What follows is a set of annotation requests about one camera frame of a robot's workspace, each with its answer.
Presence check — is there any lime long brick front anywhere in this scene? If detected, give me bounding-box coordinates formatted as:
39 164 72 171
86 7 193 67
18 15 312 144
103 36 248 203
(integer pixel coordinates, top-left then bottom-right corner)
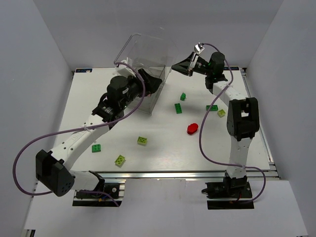
115 155 125 167

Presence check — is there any lime rounded brick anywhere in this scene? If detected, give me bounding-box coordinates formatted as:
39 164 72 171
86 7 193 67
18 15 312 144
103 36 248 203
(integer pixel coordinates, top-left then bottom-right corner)
137 136 148 146

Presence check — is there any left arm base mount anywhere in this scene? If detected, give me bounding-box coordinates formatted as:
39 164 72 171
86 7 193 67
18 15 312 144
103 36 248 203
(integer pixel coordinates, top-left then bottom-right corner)
72 182 125 207

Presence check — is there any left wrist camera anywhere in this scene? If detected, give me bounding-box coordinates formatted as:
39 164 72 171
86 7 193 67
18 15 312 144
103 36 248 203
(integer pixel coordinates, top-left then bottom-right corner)
116 57 135 78

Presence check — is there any lime small brick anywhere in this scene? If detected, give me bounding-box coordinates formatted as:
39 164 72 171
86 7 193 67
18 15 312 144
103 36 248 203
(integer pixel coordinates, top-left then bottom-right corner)
217 109 226 118

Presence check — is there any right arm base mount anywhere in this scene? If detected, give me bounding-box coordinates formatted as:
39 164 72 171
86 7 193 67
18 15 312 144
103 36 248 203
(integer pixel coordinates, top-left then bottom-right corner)
201 182 254 210

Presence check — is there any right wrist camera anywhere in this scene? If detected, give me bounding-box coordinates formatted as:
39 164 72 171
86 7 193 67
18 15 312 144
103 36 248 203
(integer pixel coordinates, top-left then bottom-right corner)
194 42 205 55

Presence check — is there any blue table label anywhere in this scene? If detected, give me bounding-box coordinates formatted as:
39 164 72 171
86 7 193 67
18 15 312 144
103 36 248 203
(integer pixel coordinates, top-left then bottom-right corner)
75 68 92 73
224 67 239 71

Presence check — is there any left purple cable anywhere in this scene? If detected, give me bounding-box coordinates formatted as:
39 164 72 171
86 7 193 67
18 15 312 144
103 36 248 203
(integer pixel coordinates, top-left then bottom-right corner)
12 61 146 207

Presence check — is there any red rounded brick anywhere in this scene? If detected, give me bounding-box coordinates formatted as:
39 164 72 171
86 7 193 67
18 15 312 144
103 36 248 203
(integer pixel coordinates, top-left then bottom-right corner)
187 123 199 135

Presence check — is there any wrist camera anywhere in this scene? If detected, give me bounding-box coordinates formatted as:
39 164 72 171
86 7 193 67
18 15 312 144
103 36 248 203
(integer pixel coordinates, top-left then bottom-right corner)
116 57 135 78
194 42 205 55

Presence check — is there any small green cube brick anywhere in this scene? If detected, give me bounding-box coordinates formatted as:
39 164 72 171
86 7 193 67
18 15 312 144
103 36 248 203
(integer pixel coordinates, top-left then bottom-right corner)
180 93 186 101

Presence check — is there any clear plastic drawer cover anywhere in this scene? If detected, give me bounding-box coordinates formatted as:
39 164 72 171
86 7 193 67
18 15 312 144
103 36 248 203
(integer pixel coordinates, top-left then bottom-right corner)
114 34 178 81

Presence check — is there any green flat long brick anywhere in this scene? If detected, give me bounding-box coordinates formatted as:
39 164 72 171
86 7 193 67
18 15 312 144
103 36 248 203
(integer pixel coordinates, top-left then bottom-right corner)
205 105 218 111

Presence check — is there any right blue table label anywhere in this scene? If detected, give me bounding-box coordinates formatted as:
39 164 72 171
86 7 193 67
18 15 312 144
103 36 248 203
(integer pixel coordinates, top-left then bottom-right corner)
224 67 239 71

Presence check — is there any dark green long brick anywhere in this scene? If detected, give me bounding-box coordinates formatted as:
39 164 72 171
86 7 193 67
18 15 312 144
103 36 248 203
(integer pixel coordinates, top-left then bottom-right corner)
174 103 182 114

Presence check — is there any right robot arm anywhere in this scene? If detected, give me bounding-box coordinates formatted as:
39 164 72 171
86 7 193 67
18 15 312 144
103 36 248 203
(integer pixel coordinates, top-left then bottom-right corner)
171 52 260 197

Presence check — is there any green square brick left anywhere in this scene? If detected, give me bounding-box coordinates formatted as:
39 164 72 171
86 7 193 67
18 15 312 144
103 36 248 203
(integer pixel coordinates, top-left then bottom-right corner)
91 144 101 153

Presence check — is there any left blue table label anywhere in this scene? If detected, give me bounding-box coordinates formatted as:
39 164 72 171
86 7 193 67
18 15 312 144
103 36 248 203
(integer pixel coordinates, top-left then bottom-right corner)
75 68 92 73

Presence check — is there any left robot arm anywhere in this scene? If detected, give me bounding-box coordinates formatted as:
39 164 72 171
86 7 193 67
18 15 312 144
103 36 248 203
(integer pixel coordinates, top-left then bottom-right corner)
36 69 163 197

